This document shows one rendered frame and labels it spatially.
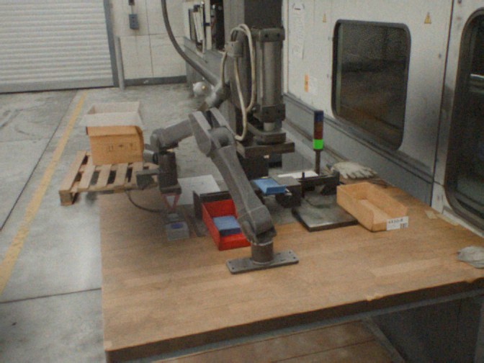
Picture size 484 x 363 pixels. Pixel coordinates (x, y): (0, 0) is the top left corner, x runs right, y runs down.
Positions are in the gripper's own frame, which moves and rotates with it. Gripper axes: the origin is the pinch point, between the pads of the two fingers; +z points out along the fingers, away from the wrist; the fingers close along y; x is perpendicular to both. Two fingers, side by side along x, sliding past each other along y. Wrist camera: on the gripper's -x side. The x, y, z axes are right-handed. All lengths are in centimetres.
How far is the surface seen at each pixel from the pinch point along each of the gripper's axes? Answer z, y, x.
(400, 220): 3, 30, 68
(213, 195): -2.3, -0.8, 14.7
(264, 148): -18.1, 2.6, 32.7
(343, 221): 4, 23, 52
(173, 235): 3.3, 14.3, -1.8
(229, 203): 0.3, 2.0, 19.5
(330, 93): -15, -97, 104
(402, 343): 80, -2, 95
